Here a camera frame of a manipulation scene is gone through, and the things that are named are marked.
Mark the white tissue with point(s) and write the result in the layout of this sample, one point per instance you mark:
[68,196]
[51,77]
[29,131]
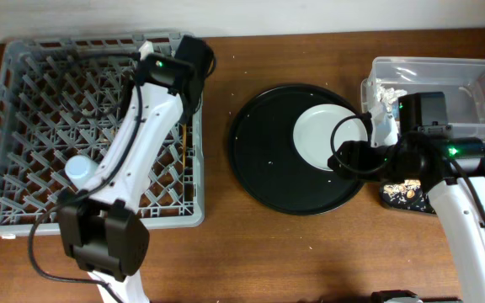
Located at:
[388,96]

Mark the food scraps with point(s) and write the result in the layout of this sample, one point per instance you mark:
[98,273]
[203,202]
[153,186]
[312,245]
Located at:
[401,194]

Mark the grey round plate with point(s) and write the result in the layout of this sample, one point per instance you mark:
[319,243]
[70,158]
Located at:
[313,130]

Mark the blue cup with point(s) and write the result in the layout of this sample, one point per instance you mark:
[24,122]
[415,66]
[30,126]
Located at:
[80,169]

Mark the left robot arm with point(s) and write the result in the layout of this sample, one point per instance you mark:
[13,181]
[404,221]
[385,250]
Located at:
[99,225]

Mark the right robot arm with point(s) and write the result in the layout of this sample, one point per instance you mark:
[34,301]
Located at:
[419,145]

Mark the grey plastic dishwasher rack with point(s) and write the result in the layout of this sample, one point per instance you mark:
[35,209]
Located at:
[59,98]

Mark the black rectangular tray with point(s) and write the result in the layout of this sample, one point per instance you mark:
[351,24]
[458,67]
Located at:
[421,207]

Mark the clear plastic bin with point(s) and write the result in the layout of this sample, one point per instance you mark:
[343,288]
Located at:
[462,81]

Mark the round black tray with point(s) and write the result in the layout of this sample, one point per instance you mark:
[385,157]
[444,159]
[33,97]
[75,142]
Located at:
[263,155]

